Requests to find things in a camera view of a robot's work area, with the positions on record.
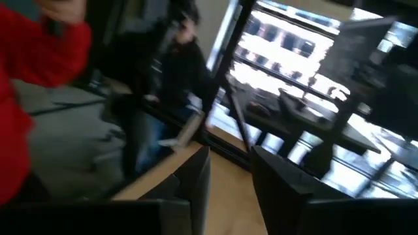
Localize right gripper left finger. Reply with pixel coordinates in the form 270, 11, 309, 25
138, 146, 212, 235

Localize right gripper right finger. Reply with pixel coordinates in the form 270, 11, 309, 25
250, 145, 352, 235

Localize person's forearm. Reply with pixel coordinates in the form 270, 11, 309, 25
0, 5, 93, 88

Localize silver strut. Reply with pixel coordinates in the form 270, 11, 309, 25
176, 112, 206, 148

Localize black desk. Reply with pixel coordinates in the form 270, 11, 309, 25
225, 87, 382, 156

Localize person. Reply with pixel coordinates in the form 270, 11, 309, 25
0, 65, 36, 206
104, 0, 215, 176

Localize black monitor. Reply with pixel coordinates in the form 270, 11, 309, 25
318, 16, 398, 99

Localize black diagonal frame strut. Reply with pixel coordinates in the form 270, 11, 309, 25
227, 85, 254, 151

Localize black vertical rig post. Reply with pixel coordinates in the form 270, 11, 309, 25
195, 0, 257, 144

